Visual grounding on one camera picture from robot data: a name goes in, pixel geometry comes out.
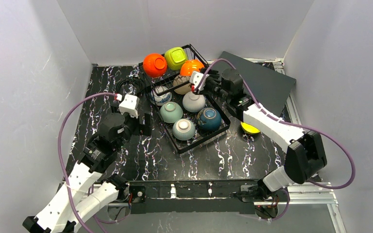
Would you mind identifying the beige ceramic bowl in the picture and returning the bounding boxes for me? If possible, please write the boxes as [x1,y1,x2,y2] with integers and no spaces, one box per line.
[172,75,191,95]

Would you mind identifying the white ribbed ceramic bowl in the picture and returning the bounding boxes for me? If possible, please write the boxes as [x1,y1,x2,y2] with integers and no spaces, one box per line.
[182,91,206,113]

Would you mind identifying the green lined ceramic bowl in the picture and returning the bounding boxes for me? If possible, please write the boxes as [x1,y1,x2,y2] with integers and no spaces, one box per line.
[172,118,196,141]

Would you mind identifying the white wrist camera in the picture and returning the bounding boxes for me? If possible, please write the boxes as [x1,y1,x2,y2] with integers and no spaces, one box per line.
[119,94,140,118]
[189,71,209,93]

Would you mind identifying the orange bowl white inside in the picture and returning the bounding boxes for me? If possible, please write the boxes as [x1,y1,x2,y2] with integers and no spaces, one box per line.
[180,59,204,76]

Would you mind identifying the grey teal network switch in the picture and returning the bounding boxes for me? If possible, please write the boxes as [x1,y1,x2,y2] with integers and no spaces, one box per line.
[209,51,296,120]

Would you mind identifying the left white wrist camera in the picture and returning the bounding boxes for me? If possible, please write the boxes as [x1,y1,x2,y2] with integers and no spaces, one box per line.
[119,94,140,118]

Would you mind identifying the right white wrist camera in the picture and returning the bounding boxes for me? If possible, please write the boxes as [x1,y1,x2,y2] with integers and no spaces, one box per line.
[189,71,209,93]

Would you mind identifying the yellow plastic bowl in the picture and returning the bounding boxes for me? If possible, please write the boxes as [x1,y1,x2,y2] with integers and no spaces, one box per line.
[240,122,261,135]

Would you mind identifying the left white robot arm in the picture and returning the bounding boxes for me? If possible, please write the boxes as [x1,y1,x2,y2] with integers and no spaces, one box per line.
[22,105,152,233]

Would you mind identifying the lime green square bowl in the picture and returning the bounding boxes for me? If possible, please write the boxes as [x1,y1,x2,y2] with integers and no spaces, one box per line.
[164,47,188,70]

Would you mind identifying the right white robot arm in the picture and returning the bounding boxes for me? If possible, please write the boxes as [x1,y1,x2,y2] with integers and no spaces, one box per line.
[190,68,327,201]

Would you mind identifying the black wire dish rack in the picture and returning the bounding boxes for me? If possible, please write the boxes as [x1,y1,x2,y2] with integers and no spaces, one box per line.
[138,62,231,154]

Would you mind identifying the glossy orange plastic bowl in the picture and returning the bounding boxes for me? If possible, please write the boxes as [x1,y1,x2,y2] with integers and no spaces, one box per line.
[142,53,168,79]

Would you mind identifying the blue white patterned bowl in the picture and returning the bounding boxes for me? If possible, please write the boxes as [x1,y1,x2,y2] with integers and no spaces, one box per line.
[149,86,172,106]

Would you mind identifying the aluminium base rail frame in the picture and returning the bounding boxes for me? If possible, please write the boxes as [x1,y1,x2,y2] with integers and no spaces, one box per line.
[44,180,346,233]

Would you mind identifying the pale green ceramic bowl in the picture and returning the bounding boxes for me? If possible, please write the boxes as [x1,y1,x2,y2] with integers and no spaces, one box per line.
[160,101,183,123]

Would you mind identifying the coiled black cable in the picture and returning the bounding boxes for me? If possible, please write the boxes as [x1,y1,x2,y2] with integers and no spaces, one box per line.
[116,76,148,102]

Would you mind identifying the dark blue glazed bowl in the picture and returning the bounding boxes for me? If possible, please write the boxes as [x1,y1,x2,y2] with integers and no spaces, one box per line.
[196,107,221,132]

